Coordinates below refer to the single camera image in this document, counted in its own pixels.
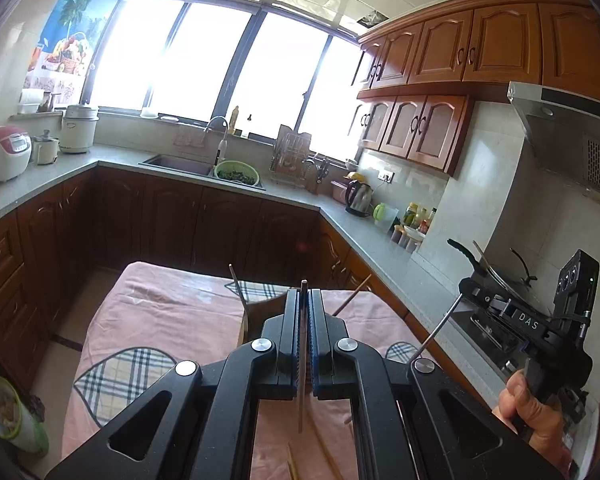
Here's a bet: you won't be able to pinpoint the dark wooden chopstick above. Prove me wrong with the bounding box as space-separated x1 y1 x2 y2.
298 280 309 434

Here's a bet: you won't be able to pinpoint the light tan wooden chopstick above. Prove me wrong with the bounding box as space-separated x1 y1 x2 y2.
287 444 300 480

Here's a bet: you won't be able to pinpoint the person's right hand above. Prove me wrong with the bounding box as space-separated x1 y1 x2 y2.
492 370 571 479

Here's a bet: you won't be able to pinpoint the wooden utensil holder box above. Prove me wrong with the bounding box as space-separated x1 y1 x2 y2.
237 288 294 347

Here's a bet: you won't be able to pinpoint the chopstick standing in holder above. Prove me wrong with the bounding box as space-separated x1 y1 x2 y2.
332 273 373 318

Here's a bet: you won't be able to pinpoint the dark chopstick in holder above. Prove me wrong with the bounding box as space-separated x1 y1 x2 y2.
228 263 248 312

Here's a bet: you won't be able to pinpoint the spice jar set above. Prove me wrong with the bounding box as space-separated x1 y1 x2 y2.
391 224 426 252

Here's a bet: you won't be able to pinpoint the stainless electric kettle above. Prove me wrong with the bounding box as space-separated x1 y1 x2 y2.
346 179 373 218

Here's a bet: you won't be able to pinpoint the condiment bottles group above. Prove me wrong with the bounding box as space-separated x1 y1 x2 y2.
402 203 437 234

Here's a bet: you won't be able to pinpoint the pink heart-patterned tablecloth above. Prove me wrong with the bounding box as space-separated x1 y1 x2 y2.
76 262 418 479

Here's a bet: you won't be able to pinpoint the wooden dish rack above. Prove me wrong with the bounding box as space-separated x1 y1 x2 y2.
270 125 312 188

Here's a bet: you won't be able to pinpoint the green colander bowl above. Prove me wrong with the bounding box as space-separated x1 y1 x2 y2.
213 159 260 186

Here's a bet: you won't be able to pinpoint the chrome sink faucet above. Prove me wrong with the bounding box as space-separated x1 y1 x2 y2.
202 115 231 165

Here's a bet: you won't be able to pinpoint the yellow bottle on windowsill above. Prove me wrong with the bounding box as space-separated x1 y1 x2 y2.
227 105 239 134

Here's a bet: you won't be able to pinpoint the steel range hood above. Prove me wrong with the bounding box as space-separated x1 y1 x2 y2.
507 81 600 203

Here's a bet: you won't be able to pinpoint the lower dark wooden cabinets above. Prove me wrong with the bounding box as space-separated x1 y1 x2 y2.
0 167 491 406

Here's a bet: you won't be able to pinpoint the white cylindrical cooker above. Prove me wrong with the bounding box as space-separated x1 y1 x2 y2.
59 104 99 154

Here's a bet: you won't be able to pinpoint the green rimmed food bowl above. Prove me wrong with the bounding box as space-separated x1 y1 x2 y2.
0 376 50 456

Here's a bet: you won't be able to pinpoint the small white pot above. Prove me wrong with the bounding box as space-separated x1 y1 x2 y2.
31 129 59 166

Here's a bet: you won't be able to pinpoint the white red rice cooker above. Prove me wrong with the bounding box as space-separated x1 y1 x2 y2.
0 125 32 182

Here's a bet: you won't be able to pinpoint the tropical fruit poster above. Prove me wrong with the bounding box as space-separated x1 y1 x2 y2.
23 0 119 107

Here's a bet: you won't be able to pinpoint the black wok with handle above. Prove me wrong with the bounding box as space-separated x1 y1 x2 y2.
446 238 543 311

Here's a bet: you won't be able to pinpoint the green handled pitcher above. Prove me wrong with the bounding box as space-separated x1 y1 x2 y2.
373 203 399 233

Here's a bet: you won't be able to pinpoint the upper wooden wall cabinets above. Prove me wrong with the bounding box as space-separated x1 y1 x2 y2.
353 0 600 176

